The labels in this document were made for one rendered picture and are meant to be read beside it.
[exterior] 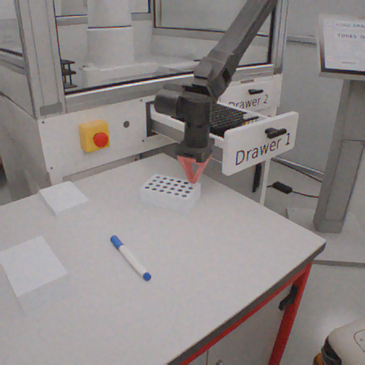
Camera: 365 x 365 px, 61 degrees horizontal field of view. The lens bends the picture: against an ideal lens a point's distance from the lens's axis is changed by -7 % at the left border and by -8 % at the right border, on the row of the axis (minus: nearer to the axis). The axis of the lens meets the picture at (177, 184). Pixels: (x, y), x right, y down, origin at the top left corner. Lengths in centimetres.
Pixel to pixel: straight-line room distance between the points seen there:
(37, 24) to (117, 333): 67
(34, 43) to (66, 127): 22
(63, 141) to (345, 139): 137
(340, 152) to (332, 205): 32
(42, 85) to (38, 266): 45
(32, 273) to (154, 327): 22
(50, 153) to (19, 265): 39
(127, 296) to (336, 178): 149
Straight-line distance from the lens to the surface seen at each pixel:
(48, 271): 57
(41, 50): 85
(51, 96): 87
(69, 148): 92
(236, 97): 124
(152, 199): 78
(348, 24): 173
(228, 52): 75
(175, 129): 93
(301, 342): 151
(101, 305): 57
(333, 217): 202
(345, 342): 121
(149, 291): 58
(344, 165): 186
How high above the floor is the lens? 119
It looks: 29 degrees down
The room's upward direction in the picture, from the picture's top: straight up
